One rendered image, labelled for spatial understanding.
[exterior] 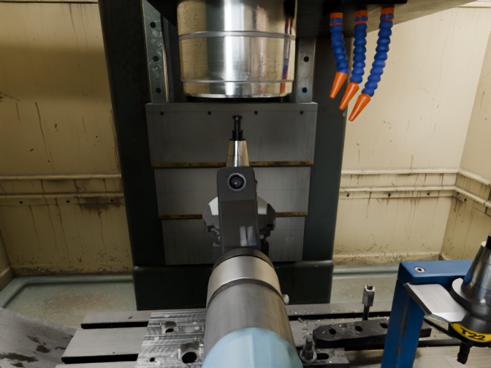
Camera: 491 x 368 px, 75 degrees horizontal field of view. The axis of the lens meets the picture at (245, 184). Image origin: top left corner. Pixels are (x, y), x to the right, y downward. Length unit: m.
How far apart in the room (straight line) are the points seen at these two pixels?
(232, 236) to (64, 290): 1.38
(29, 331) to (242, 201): 1.07
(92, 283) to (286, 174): 1.07
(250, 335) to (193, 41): 0.33
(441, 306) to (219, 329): 0.31
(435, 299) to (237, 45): 0.40
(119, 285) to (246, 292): 1.36
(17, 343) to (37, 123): 0.78
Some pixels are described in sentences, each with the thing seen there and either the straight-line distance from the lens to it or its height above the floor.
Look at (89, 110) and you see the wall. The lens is 1.42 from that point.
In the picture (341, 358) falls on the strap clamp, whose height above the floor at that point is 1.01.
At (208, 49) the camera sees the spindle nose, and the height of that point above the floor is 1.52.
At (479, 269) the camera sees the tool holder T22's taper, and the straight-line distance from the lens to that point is 0.50.
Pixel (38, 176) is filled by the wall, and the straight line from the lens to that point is 1.56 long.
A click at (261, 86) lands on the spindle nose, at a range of 0.41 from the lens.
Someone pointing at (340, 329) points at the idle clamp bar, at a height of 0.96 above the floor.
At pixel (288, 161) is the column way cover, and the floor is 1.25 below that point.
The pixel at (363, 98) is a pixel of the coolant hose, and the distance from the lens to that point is 0.46.
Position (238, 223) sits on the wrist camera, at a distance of 0.37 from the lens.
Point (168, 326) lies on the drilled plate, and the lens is 0.77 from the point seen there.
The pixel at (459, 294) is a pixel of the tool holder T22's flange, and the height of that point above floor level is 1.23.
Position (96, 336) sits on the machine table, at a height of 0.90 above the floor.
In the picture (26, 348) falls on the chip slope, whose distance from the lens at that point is 1.29.
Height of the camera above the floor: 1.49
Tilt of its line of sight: 19 degrees down
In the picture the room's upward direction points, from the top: straight up
